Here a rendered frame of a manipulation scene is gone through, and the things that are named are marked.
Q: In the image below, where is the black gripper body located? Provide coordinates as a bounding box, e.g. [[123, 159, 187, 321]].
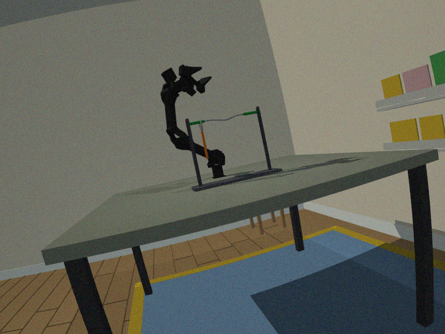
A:
[[177, 65, 205, 93]]

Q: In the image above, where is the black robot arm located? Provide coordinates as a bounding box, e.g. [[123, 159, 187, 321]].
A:
[[160, 68, 226, 179]]

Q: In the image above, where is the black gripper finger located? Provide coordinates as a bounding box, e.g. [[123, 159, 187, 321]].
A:
[[185, 66, 202, 77], [200, 76, 212, 90]]

